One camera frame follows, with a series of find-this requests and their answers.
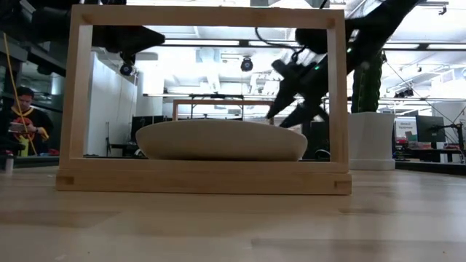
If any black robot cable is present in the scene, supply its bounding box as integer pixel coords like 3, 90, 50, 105
253, 27, 305, 52

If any person reading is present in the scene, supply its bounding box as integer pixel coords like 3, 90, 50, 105
0, 86, 55, 158

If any black computer monitor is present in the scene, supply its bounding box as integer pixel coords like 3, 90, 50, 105
416, 115, 447, 143

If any dark room partition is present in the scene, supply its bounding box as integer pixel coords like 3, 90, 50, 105
130, 115, 174, 138

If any cluttered background desk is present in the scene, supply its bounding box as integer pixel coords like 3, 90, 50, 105
395, 140, 466, 164

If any black table edge rail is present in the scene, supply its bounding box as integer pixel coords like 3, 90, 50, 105
0, 155, 466, 176

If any white planter pot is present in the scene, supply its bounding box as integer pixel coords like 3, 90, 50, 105
347, 111, 397, 171

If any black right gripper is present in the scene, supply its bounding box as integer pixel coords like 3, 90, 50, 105
264, 54, 329, 130

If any black frame stand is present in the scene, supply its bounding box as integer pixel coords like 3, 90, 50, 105
189, 93, 245, 120

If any yellow cable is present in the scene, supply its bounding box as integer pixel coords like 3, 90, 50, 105
1, 31, 38, 156

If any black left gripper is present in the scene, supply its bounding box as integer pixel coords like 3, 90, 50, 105
92, 25, 167, 56

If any white tablet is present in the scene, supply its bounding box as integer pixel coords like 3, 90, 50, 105
7, 122, 28, 134

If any tall green cactus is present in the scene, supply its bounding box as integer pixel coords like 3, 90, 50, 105
351, 50, 386, 114

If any light wooden shelf rack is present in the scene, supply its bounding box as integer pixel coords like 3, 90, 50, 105
55, 4, 353, 197

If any white sign board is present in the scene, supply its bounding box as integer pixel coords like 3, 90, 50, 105
395, 116, 418, 141

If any black low desk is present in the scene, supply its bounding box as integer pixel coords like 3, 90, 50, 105
107, 143, 143, 159

